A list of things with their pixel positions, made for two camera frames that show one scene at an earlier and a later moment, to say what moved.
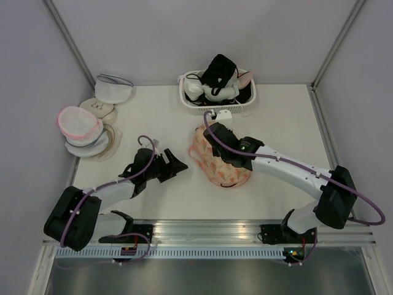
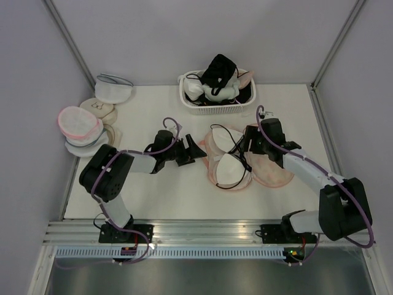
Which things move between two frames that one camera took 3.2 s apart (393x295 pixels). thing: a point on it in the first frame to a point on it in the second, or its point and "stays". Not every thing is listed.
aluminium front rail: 191,233 stays
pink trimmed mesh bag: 78,122 stays
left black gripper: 172,168 to 190,154
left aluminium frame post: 70,42 stays
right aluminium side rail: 326,131 stays
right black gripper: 215,152 to 252,133
